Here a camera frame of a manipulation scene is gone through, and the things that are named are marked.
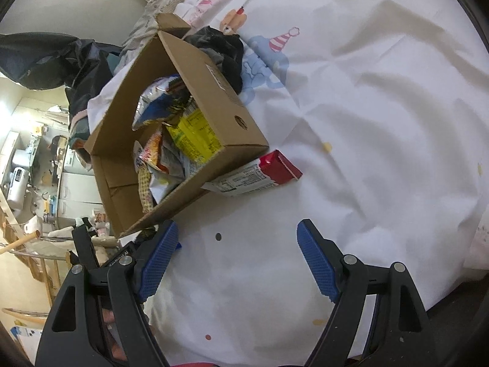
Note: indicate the brown cardboard box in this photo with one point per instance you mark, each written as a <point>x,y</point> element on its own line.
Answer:
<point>218,133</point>

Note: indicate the wooden crib rail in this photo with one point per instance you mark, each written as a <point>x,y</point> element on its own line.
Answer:
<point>29,285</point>

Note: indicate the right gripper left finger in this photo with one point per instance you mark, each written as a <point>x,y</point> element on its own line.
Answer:
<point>97,317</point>

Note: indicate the yellow green chip bag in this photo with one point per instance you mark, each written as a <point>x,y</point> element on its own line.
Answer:
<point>194,136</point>

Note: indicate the red white carton box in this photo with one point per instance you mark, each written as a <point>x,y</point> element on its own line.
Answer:
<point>270,170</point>

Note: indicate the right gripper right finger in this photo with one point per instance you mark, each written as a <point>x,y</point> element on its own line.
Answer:
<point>399,335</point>

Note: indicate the grey crumpled blanket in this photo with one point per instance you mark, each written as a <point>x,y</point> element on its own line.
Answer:
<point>160,3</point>

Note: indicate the white orange snack bag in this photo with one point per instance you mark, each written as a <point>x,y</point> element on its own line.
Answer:
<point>159,168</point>

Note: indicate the dark grey cloth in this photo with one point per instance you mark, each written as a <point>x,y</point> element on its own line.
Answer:
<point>226,52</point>

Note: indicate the white printed bed sheet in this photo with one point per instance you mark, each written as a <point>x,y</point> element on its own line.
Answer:
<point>383,106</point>

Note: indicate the orange yellow chip bag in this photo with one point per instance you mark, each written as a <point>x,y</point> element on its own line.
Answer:
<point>163,102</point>

